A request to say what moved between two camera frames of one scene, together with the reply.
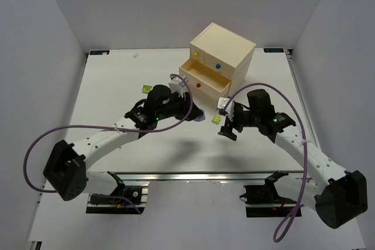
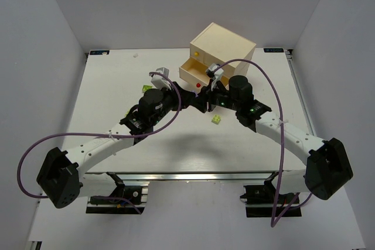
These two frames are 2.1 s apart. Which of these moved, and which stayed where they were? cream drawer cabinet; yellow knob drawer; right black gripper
Moved: right black gripper
Stayed: cream drawer cabinet; yellow knob drawer
